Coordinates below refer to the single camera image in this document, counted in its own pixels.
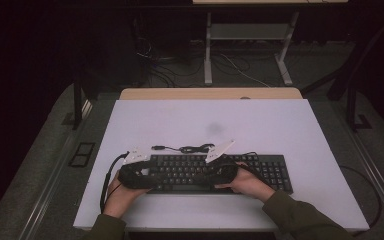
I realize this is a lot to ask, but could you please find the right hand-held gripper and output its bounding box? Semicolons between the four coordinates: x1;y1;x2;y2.
204;139;239;187

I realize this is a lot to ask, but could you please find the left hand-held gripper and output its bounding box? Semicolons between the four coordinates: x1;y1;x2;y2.
117;149;152;190

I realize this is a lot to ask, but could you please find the black computer keyboard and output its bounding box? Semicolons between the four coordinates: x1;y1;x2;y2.
143;153;294;195

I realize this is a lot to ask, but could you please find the person's right hand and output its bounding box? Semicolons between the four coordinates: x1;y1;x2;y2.
214;162;276;203

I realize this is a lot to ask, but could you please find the person's left hand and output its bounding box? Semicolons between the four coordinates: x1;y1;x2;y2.
103;170;149;219

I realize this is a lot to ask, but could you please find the white board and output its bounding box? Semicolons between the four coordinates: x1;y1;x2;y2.
73;98;370;232

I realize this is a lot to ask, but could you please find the black metal stand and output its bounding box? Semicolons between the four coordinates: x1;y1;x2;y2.
346;83;374;133
73;79;84;131

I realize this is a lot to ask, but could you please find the wooden table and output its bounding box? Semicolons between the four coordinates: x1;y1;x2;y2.
119;87;304;101

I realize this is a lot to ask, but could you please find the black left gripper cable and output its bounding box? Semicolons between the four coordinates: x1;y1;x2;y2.
99;150;130;214

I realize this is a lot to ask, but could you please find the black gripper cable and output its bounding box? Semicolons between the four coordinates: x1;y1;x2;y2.
99;150;130;214
236;163;383;236

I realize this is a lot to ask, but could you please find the black keyboard cable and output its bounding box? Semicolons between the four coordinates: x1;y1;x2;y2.
151;143;258;157

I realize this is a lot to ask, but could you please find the black floor outlet frame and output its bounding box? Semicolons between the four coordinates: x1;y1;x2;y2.
68;142;96;168

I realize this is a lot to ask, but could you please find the aluminium rail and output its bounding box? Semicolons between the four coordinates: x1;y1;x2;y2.
334;99;384;228
19;99;94;240

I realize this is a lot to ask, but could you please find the white floor cable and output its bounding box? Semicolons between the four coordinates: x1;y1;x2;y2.
219;53;271;88

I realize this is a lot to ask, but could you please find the tangle of black floor cables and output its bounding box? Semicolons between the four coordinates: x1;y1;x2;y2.
136;36;251;88

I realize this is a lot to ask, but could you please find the grey metal frame desk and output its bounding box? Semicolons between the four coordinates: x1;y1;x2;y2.
192;0;349;87

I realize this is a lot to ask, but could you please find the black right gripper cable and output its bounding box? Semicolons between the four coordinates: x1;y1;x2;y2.
236;163;383;236

